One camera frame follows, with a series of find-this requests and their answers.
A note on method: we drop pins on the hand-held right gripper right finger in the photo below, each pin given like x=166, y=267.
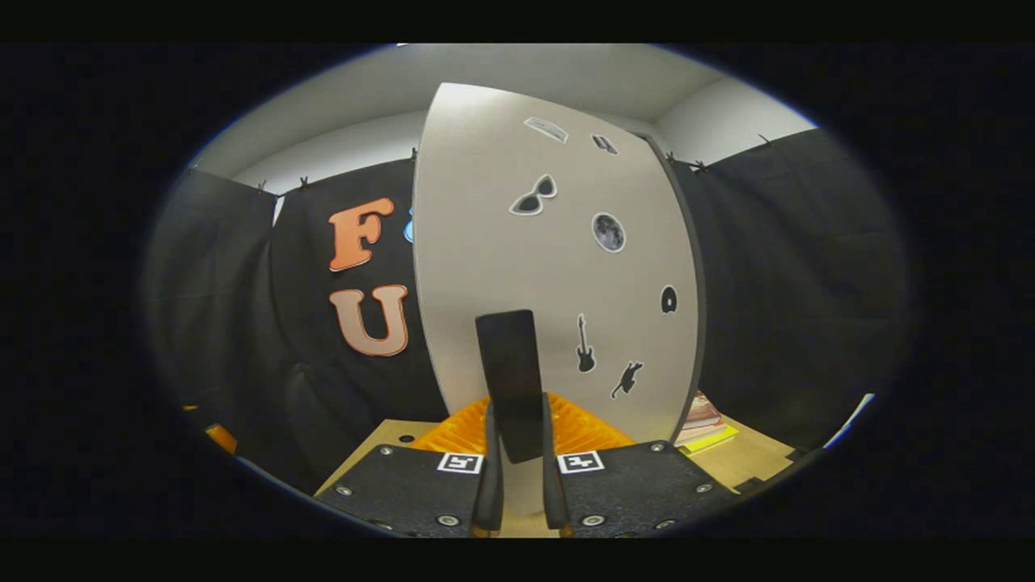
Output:
x=639, y=489

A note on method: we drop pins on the stack of books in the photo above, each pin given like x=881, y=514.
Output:
x=702, y=416

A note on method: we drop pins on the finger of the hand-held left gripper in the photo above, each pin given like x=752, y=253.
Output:
x=221, y=437

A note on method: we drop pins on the white cabinet door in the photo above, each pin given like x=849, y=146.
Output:
x=485, y=242

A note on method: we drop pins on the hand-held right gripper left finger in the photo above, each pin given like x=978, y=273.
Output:
x=404, y=493

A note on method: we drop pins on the black backdrop cloth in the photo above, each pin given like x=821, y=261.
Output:
x=808, y=283

